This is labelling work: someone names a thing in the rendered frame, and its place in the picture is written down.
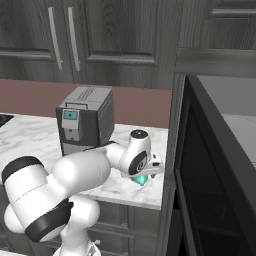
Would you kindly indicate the dark grey cupboard above microwave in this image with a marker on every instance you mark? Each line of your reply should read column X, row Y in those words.
column 230, row 20

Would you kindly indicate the grey coffee machine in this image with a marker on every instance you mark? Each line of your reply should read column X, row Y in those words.
column 83, row 123

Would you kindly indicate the black hob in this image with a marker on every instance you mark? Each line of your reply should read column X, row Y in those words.
column 4, row 119

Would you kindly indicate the grey microwave housing frame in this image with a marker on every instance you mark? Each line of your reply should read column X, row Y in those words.
column 173, row 140

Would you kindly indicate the grey base cabinet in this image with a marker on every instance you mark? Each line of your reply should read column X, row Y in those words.
column 133, row 226

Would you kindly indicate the dark grey wall cupboard door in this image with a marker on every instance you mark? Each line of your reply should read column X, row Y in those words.
column 126, row 36
column 23, row 36

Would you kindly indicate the black microwave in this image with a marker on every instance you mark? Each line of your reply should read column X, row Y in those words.
column 233, row 100

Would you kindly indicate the teal mug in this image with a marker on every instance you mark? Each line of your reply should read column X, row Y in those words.
column 140, row 180

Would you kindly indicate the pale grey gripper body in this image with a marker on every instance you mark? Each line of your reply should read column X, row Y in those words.
column 156, row 169

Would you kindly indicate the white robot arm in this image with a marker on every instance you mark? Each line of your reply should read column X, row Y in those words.
column 76, row 170

